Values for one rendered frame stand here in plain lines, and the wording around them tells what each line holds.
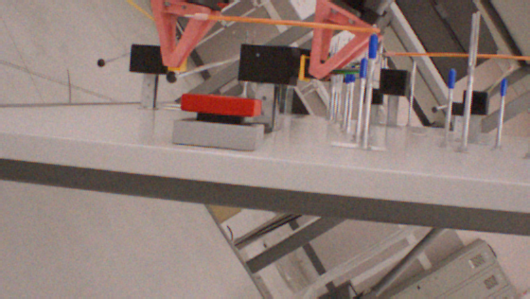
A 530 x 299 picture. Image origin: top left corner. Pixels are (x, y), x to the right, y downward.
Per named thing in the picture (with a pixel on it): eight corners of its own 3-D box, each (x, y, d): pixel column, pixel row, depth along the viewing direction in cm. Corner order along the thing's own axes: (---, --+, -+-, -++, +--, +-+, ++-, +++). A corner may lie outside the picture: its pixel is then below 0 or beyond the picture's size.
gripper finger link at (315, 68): (348, 94, 71) (392, 20, 69) (339, 92, 64) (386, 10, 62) (296, 62, 72) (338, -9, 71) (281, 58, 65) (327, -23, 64)
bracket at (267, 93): (258, 128, 73) (262, 83, 73) (279, 130, 73) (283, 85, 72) (246, 129, 69) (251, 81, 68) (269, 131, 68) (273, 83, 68)
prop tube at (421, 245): (360, 299, 141) (458, 200, 138) (360, 295, 144) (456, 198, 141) (370, 308, 141) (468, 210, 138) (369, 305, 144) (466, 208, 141)
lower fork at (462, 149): (473, 153, 63) (487, 11, 62) (455, 152, 63) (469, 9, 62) (468, 152, 65) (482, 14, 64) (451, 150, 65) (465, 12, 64)
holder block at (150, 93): (98, 103, 104) (103, 43, 103) (170, 110, 103) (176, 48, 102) (88, 104, 99) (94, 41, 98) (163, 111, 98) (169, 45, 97)
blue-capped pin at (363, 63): (350, 139, 68) (358, 57, 67) (364, 140, 68) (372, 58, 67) (348, 139, 66) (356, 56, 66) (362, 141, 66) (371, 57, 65)
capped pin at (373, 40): (352, 147, 57) (363, 24, 56) (368, 148, 57) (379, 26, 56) (357, 148, 55) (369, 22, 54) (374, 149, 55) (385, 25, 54)
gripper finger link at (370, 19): (349, 94, 72) (392, 21, 70) (340, 92, 65) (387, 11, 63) (298, 63, 73) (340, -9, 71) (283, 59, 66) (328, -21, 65)
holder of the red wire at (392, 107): (408, 128, 129) (414, 74, 128) (401, 129, 117) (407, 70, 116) (384, 125, 131) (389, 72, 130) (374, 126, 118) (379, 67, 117)
